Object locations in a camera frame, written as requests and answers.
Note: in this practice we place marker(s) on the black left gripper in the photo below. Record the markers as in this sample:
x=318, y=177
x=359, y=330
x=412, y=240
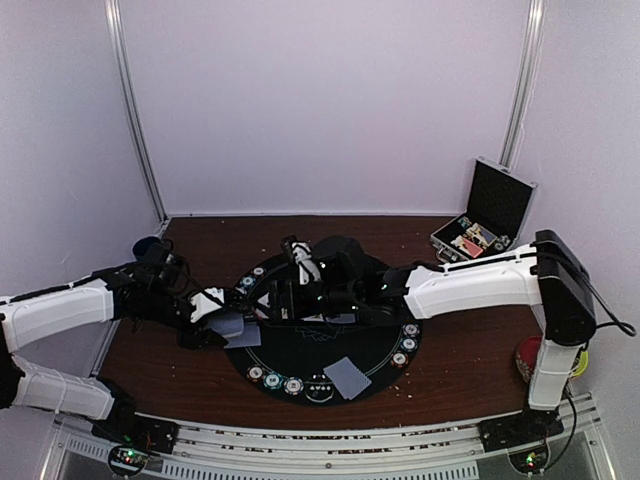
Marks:
x=193, y=338

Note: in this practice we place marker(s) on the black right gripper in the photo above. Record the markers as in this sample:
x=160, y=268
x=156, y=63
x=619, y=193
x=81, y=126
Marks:
x=287, y=289

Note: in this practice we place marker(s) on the face-down burn card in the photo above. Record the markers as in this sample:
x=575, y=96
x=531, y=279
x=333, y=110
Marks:
x=344, y=319

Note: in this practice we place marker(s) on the blue-backed playing card deck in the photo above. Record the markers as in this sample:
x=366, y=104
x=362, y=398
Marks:
x=228, y=326

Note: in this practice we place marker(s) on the dealt playing card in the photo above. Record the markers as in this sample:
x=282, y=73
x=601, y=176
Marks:
x=250, y=337
x=347, y=378

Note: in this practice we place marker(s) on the green-white single poker chip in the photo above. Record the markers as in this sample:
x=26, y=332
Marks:
x=248, y=281

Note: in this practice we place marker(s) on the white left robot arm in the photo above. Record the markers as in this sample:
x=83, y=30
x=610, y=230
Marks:
x=28, y=318

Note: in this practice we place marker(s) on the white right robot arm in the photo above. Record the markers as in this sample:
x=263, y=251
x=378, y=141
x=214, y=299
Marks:
x=545, y=273

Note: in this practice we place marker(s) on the dark blue ceramic mug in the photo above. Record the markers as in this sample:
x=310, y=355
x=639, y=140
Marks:
x=141, y=247

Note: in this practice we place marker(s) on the black round poker mat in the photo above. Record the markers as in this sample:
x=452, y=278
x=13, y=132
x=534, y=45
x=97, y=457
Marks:
x=303, y=348

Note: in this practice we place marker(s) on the red card deck in case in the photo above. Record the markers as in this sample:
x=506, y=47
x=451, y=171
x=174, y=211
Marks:
x=468, y=247

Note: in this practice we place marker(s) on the aluminium poker chip case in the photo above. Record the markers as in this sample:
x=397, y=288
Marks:
x=496, y=210

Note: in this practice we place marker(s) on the red patterned bowl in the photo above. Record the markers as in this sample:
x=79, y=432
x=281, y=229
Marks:
x=525, y=356

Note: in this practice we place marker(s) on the yellow-green plastic bowl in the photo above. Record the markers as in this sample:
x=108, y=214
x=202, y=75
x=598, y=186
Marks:
x=580, y=364

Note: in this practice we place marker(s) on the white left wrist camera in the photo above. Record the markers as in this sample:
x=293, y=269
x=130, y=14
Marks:
x=206, y=302

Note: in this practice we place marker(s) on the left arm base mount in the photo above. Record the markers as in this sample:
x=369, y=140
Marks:
x=148, y=434

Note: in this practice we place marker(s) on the aluminium front rail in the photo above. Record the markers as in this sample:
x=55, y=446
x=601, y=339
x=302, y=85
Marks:
x=452, y=450

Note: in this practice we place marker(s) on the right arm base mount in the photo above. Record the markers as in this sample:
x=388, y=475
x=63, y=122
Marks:
x=518, y=429

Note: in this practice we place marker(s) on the aluminium right corner post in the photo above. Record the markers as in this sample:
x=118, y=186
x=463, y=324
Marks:
x=525, y=81

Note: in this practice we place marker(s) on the aluminium corner post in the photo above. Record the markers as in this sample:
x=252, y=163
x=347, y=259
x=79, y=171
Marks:
x=525, y=81
x=118, y=41

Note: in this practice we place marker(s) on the aluminium left corner post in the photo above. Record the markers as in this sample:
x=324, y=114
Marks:
x=118, y=41

